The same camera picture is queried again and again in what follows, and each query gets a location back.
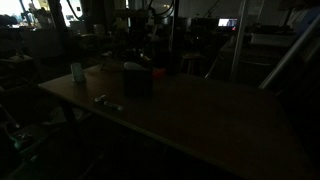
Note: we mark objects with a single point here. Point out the black box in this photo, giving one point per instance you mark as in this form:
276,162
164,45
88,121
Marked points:
138,83

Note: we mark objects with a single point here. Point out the white towel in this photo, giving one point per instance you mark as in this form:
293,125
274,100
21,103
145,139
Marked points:
133,66

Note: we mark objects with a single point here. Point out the red block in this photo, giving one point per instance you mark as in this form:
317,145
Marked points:
158,73

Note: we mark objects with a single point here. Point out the wooden stool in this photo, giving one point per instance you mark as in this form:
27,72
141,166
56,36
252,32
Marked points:
191,59

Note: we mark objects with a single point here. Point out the lit computer monitor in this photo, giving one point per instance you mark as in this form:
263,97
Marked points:
227,22

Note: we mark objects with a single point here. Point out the metal support pole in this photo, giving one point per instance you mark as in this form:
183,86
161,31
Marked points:
239,40

